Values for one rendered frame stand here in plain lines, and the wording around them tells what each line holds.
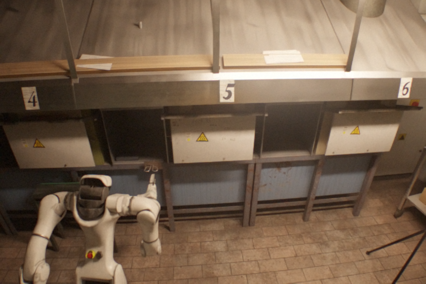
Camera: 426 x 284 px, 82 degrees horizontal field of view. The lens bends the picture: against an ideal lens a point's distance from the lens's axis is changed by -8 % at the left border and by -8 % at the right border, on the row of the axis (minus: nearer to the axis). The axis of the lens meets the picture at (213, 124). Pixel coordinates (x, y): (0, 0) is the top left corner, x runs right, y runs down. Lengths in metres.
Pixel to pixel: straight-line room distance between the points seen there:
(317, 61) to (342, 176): 1.40
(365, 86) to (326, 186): 1.24
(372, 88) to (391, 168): 2.02
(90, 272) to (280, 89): 1.41
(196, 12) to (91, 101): 0.95
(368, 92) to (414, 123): 1.71
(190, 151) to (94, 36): 1.05
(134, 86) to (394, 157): 3.11
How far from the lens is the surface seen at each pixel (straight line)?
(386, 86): 2.06
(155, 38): 1.83
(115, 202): 1.23
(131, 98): 1.65
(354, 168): 2.85
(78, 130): 2.07
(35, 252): 1.38
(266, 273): 2.57
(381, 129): 2.47
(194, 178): 2.41
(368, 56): 2.07
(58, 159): 2.28
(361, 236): 3.10
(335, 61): 1.86
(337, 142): 2.30
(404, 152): 3.81
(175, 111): 1.98
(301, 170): 2.58
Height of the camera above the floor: 2.15
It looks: 28 degrees down
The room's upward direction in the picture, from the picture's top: straight up
